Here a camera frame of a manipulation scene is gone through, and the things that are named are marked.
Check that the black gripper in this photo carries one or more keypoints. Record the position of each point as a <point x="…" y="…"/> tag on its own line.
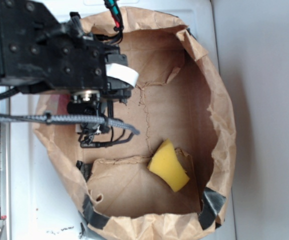
<point x="108" y="79"/>

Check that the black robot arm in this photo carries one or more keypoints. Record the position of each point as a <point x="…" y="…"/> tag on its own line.
<point x="40" y="55"/>

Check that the brown paper bag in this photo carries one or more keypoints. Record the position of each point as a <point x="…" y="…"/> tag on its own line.
<point x="179" y="96"/>

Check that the yellow sponge piece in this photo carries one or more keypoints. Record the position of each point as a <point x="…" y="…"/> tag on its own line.
<point x="165" y="164"/>

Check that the white plastic tray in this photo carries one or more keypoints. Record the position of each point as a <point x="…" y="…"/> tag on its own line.
<point x="40" y="208"/>

